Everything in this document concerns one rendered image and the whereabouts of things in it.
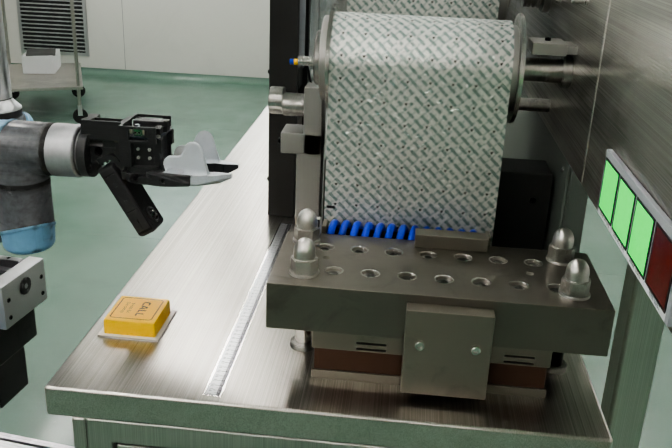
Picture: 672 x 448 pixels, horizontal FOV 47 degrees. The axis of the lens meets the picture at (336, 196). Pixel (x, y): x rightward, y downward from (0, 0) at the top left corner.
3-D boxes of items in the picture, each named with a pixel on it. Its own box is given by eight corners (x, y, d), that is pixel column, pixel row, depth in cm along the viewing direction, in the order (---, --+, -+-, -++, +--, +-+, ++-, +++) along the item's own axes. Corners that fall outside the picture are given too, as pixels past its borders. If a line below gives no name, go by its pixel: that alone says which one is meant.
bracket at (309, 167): (280, 265, 125) (283, 78, 114) (320, 268, 125) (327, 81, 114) (275, 279, 120) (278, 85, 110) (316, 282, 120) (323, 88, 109)
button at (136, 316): (122, 309, 109) (121, 294, 108) (170, 313, 109) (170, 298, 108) (103, 334, 103) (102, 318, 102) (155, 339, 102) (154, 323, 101)
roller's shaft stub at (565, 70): (513, 81, 107) (517, 49, 106) (564, 84, 107) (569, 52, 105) (517, 88, 103) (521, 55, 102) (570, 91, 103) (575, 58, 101)
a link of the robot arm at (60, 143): (46, 183, 107) (71, 165, 114) (78, 185, 106) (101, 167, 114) (41, 130, 104) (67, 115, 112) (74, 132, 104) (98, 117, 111)
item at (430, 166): (324, 227, 109) (328, 99, 103) (491, 240, 107) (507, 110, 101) (323, 229, 109) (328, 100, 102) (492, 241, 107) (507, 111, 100)
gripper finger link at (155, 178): (185, 179, 102) (125, 171, 104) (185, 190, 103) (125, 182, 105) (200, 168, 107) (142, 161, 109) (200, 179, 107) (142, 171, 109)
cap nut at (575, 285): (555, 285, 93) (560, 251, 91) (586, 288, 92) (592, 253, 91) (560, 299, 89) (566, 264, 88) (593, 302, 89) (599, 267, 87)
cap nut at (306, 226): (294, 234, 104) (295, 203, 103) (321, 236, 104) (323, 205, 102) (290, 245, 101) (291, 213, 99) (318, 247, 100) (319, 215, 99)
